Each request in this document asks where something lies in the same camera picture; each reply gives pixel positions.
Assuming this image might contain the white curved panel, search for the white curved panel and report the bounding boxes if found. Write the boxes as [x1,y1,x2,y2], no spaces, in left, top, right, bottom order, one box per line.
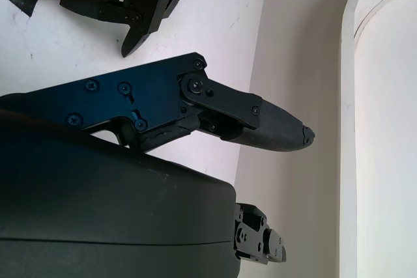
[340,0,417,278]

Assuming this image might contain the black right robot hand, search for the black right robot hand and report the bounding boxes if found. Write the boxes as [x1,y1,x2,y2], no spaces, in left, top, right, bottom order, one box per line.
[0,51,317,278]

